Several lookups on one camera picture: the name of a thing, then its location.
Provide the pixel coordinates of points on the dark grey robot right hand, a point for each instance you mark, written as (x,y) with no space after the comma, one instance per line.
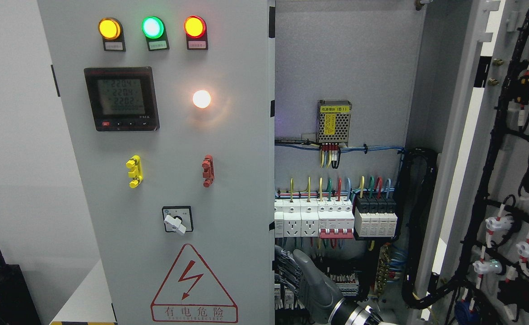
(318,293)

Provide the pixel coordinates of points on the grey cabinet door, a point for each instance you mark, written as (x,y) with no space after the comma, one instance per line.
(466,229)
(232,217)

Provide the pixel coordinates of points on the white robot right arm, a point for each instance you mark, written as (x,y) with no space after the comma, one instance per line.
(348,312)

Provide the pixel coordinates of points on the lower relay terminal row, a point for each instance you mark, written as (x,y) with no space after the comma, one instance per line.
(342,272)

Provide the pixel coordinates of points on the white socket breaker row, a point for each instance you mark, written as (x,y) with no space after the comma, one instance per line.
(313,218)

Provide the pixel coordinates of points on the black white surge protector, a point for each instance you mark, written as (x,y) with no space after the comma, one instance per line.
(375,219)

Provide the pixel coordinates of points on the red electric hazard sticker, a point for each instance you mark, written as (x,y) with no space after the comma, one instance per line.
(191,292)

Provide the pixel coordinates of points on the metal mesh power supply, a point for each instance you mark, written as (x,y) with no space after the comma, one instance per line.
(334,118)

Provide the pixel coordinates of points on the red terminal connector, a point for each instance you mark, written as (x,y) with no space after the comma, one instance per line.
(208,170)

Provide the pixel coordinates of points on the yellow terminal connector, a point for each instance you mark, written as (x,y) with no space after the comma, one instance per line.
(135,171)

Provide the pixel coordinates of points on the white glowing indicator lamp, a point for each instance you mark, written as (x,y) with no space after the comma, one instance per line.
(202,99)

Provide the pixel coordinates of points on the black digital power meter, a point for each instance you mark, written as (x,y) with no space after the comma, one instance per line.
(122,98)

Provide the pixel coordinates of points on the red indicator lamp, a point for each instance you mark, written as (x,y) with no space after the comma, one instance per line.
(196,33)

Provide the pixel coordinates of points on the black box with antenna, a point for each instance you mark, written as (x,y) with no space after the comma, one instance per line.
(16,304)

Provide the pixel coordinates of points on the green indicator lamp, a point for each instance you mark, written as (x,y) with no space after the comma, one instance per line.
(155,33)

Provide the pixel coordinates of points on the yellow indicator lamp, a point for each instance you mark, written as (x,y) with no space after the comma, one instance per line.
(112,35)

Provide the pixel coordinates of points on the white rotary selector switch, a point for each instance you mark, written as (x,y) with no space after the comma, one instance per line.
(177,219)

